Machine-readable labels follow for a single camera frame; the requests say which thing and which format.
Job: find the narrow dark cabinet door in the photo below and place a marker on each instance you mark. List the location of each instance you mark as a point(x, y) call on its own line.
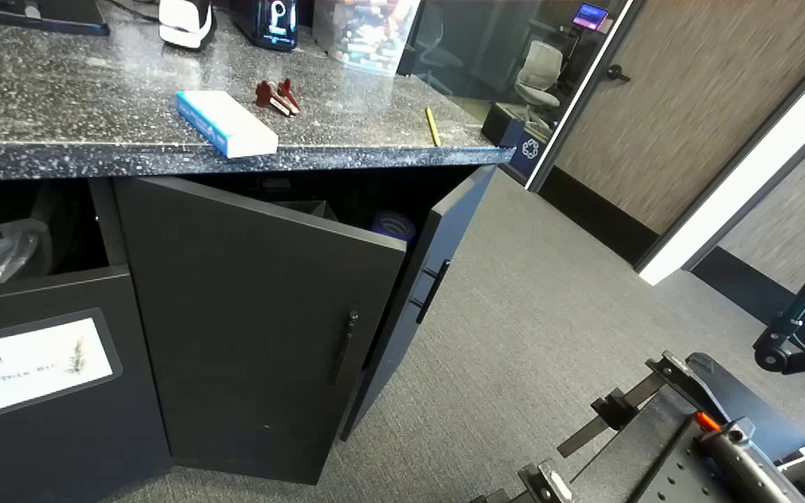
point(439, 240)

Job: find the black flat tray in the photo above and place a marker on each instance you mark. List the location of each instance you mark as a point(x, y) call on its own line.
point(28, 14)

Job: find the dark trash bin panel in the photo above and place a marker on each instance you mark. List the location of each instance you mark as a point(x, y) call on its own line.
point(56, 436)

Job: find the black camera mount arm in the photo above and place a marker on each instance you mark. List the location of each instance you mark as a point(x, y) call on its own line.
point(797, 321)

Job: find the dark blue device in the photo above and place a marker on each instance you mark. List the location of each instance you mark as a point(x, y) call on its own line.
point(268, 24)

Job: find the white stapler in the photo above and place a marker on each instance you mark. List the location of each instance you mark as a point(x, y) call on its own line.
point(186, 21)

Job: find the yellow pencil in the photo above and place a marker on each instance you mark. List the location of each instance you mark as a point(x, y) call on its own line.
point(430, 127)

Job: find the small brown object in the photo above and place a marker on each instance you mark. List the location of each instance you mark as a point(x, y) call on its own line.
point(267, 96)

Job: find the clear plastic container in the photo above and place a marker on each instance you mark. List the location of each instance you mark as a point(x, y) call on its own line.
point(363, 29)

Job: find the white office chair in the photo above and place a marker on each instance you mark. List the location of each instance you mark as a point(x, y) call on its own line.
point(539, 68)

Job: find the white label on panel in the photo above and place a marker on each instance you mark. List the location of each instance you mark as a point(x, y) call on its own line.
point(21, 367)

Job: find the black metal robot stand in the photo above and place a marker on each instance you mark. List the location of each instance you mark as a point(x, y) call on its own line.
point(664, 457)

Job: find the brown wooden door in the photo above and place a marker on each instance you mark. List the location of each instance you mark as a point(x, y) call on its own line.
point(699, 93)

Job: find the blue round item in cabinet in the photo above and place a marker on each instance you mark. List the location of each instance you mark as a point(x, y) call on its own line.
point(393, 226)

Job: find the orange cap on stand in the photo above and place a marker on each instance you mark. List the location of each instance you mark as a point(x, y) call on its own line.
point(709, 419)

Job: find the large dark cabinet door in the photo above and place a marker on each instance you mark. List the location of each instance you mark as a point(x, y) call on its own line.
point(245, 325)

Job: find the red binder clip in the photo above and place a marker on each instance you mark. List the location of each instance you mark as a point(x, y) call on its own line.
point(285, 96)

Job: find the purple lit monitor screen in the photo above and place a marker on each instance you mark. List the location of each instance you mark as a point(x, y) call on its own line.
point(591, 18)

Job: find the white and blue staples box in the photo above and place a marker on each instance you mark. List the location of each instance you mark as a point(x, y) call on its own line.
point(232, 127)

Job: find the blue recycling bin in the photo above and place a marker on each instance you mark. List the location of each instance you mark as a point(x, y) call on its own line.
point(517, 144)

